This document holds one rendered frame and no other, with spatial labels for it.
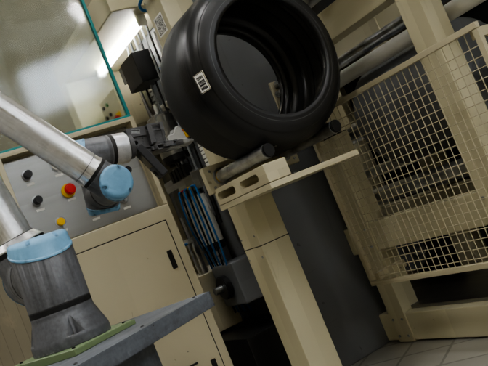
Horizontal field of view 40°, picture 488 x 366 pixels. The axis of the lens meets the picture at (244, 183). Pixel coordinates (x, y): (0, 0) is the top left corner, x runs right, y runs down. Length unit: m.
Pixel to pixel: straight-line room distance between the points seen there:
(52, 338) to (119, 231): 1.00
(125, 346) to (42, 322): 0.26
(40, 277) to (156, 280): 1.00
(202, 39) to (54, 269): 0.85
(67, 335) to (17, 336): 6.93
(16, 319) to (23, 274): 6.82
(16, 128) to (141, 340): 0.62
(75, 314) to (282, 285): 1.00
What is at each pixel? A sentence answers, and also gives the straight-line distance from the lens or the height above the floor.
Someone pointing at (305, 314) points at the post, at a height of 0.33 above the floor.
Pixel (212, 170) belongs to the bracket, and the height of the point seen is 0.93.
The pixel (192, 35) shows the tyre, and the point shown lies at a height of 1.30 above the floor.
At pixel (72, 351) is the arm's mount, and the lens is 1.57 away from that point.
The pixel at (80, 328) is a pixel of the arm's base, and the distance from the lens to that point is 1.63.
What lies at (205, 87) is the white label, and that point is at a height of 1.14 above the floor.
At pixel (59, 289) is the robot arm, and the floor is 0.75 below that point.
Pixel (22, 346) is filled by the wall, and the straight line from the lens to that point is 8.54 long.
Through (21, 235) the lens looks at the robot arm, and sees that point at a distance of 1.83.
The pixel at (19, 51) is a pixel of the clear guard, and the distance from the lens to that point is 2.71.
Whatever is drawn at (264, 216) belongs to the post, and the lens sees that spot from 2.45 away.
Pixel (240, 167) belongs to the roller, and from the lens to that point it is 2.21.
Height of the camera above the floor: 0.75
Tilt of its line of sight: 2 degrees up
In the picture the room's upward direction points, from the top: 22 degrees counter-clockwise
